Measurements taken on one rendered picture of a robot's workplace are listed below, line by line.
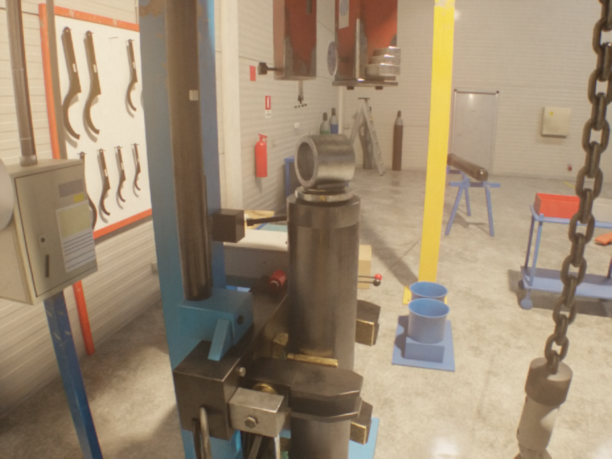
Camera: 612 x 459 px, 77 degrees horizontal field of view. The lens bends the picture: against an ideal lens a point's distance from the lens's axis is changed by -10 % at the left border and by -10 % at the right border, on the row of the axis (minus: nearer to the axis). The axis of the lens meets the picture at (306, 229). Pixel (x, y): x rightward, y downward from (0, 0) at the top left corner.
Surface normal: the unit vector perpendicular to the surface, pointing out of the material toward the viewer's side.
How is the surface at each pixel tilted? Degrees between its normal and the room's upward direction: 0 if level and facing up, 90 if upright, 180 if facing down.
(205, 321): 90
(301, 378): 0
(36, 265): 90
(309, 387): 0
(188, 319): 90
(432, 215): 90
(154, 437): 0
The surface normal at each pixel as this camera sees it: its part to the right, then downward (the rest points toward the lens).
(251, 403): 0.00, -0.96
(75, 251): 0.96, 0.07
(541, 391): -0.75, 0.18
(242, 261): -0.26, 0.28
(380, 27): 0.45, 0.26
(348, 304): 0.68, 0.21
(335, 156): 0.43, 0.01
